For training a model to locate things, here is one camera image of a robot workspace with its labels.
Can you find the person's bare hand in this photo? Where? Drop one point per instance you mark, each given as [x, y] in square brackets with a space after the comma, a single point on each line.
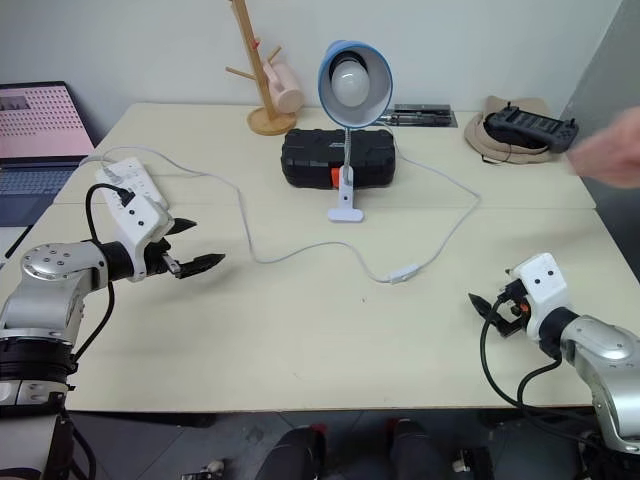
[610, 150]

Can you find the dark rounded robot leg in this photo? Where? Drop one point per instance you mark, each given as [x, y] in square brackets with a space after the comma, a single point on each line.
[417, 450]
[295, 452]

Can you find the black handheld controller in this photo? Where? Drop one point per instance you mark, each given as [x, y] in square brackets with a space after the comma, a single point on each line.
[535, 127]

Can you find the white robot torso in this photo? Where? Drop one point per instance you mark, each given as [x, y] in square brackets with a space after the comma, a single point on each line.
[25, 445]

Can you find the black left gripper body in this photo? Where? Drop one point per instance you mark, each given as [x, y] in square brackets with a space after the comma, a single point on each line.
[156, 260]

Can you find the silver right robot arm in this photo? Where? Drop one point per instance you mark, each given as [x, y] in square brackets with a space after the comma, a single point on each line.
[607, 360]

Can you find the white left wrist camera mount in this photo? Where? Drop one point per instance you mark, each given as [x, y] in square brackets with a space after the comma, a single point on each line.
[142, 225]

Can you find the black device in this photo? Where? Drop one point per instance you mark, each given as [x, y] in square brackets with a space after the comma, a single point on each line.
[425, 115]

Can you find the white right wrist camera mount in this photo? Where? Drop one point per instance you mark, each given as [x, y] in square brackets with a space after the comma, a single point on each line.
[542, 285]

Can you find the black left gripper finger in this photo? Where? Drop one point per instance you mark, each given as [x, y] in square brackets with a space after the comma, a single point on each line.
[184, 225]
[202, 263]

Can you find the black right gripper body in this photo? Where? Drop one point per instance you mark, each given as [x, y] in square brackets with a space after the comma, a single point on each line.
[515, 302]

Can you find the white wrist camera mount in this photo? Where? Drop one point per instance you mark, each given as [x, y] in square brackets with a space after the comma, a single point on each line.
[142, 225]
[542, 285]

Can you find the blue clip desk lamp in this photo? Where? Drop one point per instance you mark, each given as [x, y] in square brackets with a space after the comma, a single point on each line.
[352, 107]

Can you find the black plastic tool case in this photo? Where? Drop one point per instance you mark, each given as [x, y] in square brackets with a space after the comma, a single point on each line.
[310, 160]

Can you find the white light bulb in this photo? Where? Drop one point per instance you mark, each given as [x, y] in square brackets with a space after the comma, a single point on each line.
[351, 82]

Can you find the open laptop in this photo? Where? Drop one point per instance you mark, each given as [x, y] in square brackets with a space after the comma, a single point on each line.
[35, 145]

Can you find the beige bucket hat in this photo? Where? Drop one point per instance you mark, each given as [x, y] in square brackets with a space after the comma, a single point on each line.
[500, 145]

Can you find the pink mug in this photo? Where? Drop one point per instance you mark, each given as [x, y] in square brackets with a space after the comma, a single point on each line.
[284, 85]

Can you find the white power strip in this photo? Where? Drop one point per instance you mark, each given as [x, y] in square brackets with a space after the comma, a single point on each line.
[131, 182]

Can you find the wooden mug tree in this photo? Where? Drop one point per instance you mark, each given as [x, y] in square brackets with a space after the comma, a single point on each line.
[257, 75]

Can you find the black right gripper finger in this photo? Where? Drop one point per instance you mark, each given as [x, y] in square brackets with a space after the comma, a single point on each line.
[481, 303]
[510, 331]

